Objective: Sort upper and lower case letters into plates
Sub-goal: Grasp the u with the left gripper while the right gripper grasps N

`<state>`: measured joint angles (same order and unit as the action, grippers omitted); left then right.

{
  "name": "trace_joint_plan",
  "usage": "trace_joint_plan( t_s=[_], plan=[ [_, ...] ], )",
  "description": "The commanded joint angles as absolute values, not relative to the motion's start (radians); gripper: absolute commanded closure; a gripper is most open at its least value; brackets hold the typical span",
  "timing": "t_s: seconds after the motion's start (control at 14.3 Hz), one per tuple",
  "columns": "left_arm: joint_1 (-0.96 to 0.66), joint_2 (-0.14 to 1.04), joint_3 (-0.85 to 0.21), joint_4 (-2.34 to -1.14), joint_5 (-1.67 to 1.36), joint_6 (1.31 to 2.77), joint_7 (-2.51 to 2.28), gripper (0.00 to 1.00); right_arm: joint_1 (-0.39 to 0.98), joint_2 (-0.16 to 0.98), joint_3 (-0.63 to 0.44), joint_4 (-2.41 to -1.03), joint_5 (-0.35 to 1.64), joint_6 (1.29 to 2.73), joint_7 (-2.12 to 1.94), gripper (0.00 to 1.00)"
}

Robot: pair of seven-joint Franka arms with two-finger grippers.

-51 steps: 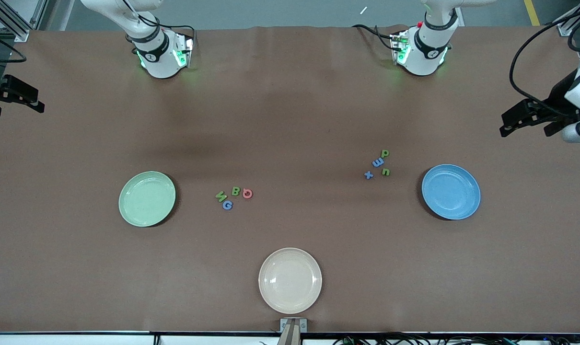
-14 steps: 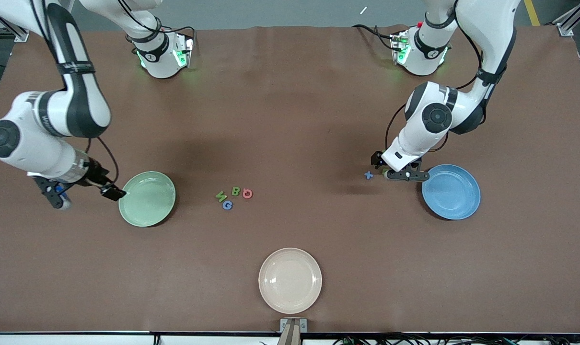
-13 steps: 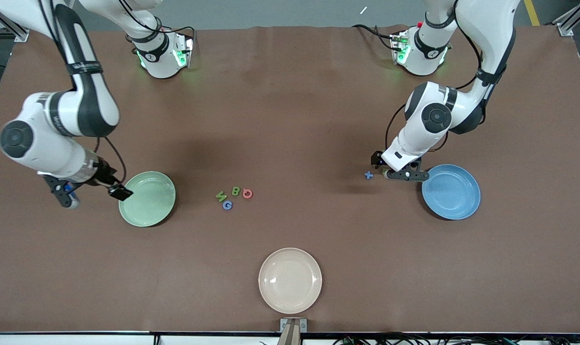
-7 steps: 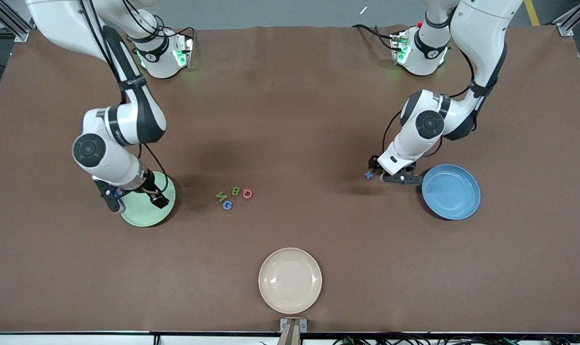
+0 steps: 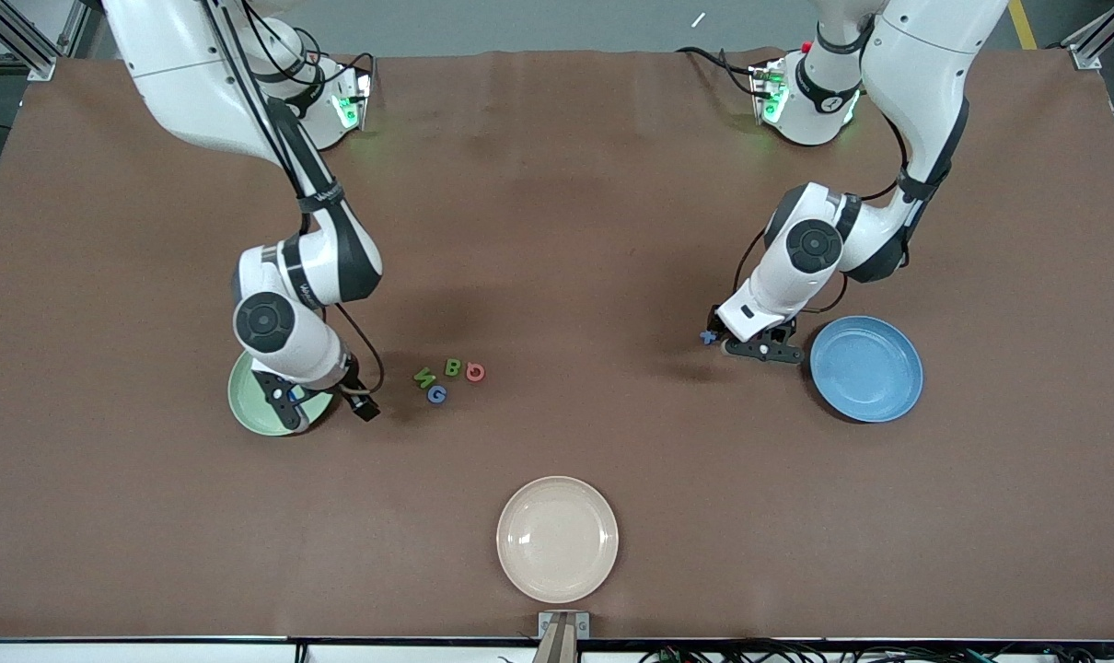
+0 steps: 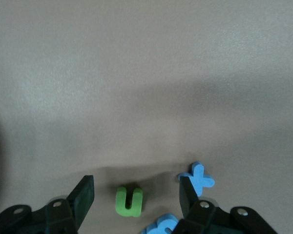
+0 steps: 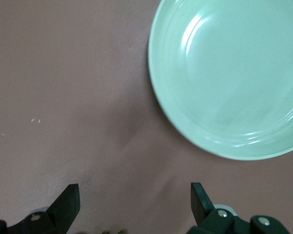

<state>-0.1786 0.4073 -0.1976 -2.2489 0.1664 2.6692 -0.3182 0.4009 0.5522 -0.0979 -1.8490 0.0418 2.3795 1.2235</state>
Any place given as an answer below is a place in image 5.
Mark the blue capital letter G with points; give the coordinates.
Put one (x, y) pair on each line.
(431, 394)

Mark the light green plate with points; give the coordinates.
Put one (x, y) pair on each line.
(240, 401)

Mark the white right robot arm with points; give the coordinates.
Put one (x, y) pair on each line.
(198, 92)

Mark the brown table cover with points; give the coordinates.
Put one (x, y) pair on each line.
(557, 230)

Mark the pink capital letter Q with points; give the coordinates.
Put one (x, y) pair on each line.
(469, 372)

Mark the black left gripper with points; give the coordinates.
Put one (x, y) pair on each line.
(715, 324)

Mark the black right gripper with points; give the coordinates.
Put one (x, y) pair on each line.
(353, 389)

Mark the grey metal edge bracket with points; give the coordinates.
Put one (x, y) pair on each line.
(542, 619)

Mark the aluminium frame profile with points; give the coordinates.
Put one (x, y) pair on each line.
(40, 66)
(1086, 51)

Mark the cream plate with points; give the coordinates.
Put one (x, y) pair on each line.
(557, 539)

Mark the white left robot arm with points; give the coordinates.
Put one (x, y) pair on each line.
(916, 74)

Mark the blue plate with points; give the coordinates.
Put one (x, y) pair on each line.
(865, 368)

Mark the green capital letter N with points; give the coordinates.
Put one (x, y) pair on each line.
(423, 376)

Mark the brown angled bar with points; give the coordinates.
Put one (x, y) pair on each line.
(557, 649)

